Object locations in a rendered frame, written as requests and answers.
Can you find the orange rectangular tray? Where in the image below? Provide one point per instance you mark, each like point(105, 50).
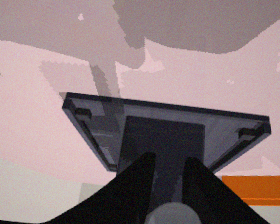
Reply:
point(255, 190)

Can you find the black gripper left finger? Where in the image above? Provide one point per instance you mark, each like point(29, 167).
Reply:
point(123, 201)

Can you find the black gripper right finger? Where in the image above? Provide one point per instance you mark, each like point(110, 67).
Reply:
point(212, 199)

